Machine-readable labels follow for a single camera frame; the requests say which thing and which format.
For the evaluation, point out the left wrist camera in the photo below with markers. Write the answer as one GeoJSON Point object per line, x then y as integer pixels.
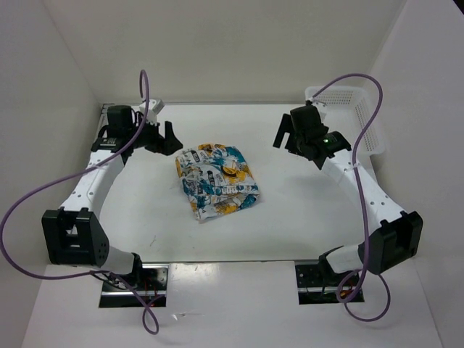
{"type": "Point", "coordinates": [150, 110]}

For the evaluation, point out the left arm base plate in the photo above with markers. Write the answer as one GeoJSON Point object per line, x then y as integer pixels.
{"type": "Point", "coordinates": [151, 287]}

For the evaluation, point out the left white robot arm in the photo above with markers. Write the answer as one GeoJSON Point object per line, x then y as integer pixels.
{"type": "Point", "coordinates": [73, 234]}

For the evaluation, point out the colourful printed shorts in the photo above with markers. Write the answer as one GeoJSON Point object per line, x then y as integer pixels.
{"type": "Point", "coordinates": [216, 179]}

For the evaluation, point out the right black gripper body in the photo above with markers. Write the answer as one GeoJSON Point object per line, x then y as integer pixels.
{"type": "Point", "coordinates": [299, 138]}

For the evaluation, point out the white perforated plastic basket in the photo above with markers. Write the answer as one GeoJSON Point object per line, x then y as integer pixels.
{"type": "Point", "coordinates": [347, 109]}

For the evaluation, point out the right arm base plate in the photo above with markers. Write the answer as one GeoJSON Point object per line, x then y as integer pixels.
{"type": "Point", "coordinates": [312, 287]}

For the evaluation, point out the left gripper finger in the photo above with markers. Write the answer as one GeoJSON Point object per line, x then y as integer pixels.
{"type": "Point", "coordinates": [152, 139]}
{"type": "Point", "coordinates": [171, 143]}

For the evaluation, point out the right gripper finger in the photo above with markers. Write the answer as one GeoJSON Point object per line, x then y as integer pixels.
{"type": "Point", "coordinates": [285, 127]}
{"type": "Point", "coordinates": [293, 143]}

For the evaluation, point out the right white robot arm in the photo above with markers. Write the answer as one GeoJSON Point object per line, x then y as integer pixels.
{"type": "Point", "coordinates": [393, 233]}

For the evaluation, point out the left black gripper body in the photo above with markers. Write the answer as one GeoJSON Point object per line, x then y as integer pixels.
{"type": "Point", "coordinates": [141, 141]}

